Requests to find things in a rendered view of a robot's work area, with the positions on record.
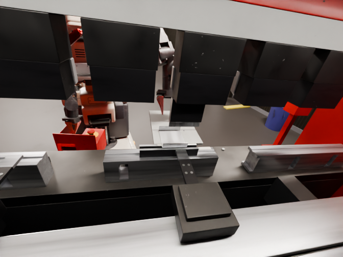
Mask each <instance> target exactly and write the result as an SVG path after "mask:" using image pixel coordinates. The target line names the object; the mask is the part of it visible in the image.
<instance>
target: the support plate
mask: <svg viewBox="0 0 343 257"><path fill-rule="evenodd" d="M169 112H170V111H163V115H162V113H161V111H149V115H150V122H151V129H152V136H153V143H154V144H161V139H160V134H159V130H158V129H159V126H169ZM180 129H181V130H180V132H181V134H182V136H183V139H184V141H185V143H188V144H190V143H196V144H197V145H203V142H202V140H201V139H200V137H199V135H198V133H197V131H196V130H195V128H194V127H181V128H180ZM183 130H184V131H183Z"/></svg>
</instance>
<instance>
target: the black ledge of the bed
mask: <svg viewBox="0 0 343 257"><path fill-rule="evenodd" d="M248 147H249V146H219V147H213V149H214V151H215V153H216V154H217V155H218V161H217V164H216V167H215V170H214V173H213V176H197V179H198V182H199V183H211V182H218V184H219V186H220V188H221V189H226V188H238V187H250V186H262V185H272V184H273V182H274V181H275V179H276V178H277V177H278V176H289V175H293V176H295V177H296V178H297V179H298V180H299V181H300V182H308V181H320V180H327V179H339V178H343V165H342V166H341V167H334V168H319V169H304V170H289V171H273V172H258V173H248V172H247V170H246V169H245V168H244V166H243V165H242V161H245V160H246V158H247V155H248V153H249V150H248ZM222 148H224V149H225V150H224V151H223V150H222ZM106 150H117V149H103V150H64V151H46V153H47V155H48V156H49V158H50V160H51V166H52V168H53V171H54V174H53V176H52V178H51V179H50V181H49V183H48V185H47V186H46V187H37V188H22V189H7V190H0V200H1V201H2V203H3V204H4V205H5V207H6V208H8V207H20V206H27V205H39V204H50V203H62V202H74V201H86V200H97V199H109V198H121V197H132V196H144V195H156V194H167V193H171V190H172V186H173V185H184V184H185V182H184V178H183V177H182V178H167V179H152V180H143V181H128V182H113V183H106V180H105V174H104V167H103V159H104V156H105V151H106Z"/></svg>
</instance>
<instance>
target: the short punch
mask: <svg viewBox="0 0 343 257"><path fill-rule="evenodd" d="M204 108H205V105H195V104H177V103H176V102H175V100H174V98H173V97H171V103H170V112H169V126H168V127H199V125H200V122H202V117H203V113H204Z"/></svg>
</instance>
